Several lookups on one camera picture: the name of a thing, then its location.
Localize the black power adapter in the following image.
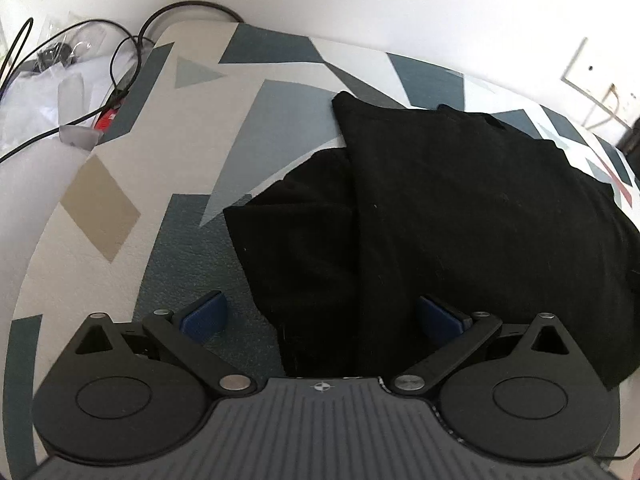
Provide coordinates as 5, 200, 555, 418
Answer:
37, 42, 76, 68

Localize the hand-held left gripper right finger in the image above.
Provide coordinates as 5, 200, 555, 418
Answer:
393, 295, 577, 398

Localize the small grey block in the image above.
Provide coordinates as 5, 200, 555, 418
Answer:
59, 126, 102, 150

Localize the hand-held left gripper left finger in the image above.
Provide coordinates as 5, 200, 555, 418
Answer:
72, 290, 256, 401

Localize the clear plastic bag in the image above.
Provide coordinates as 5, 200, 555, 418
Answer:
0, 10, 136, 161

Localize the small red packet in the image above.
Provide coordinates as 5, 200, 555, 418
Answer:
95, 107, 121, 133

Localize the white socket cable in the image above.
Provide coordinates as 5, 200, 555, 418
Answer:
582, 85, 623, 128

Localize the geometric patterned mat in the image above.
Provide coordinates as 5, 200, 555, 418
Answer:
0, 20, 640, 466

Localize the black wall plug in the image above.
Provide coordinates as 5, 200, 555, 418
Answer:
617, 127, 640, 161

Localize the black t-shirt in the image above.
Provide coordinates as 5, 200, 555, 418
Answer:
222, 90, 640, 391

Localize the white wall socket plate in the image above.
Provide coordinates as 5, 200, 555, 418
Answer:
560, 37, 640, 128

